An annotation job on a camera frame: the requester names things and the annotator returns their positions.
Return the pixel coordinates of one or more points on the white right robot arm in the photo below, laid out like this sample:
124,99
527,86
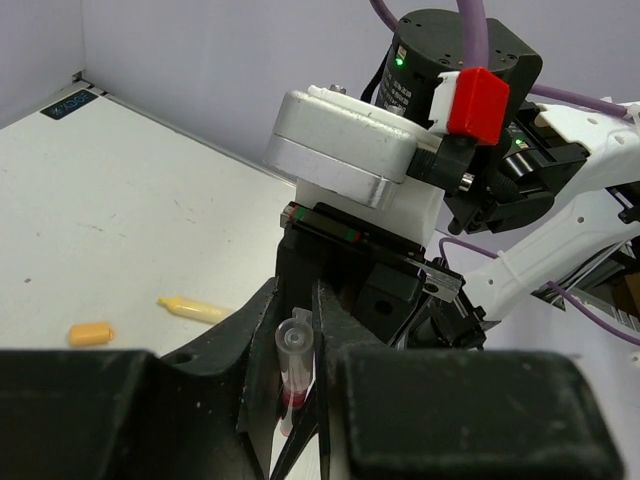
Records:
560,185

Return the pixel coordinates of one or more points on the clear pen cap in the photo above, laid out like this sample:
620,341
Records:
294,339

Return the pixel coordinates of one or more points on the yellow highlighter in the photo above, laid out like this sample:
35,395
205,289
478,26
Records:
194,310

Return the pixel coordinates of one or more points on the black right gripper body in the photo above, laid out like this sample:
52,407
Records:
382,279

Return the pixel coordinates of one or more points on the yellow cap near tape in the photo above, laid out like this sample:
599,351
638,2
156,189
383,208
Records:
90,334

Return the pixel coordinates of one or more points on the red gel pen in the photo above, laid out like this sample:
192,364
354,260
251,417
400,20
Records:
292,402

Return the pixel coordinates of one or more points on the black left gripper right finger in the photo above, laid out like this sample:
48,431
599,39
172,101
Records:
385,413

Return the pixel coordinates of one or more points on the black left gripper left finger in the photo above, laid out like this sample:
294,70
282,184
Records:
207,410

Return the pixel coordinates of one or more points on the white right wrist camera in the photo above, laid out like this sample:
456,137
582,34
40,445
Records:
378,166

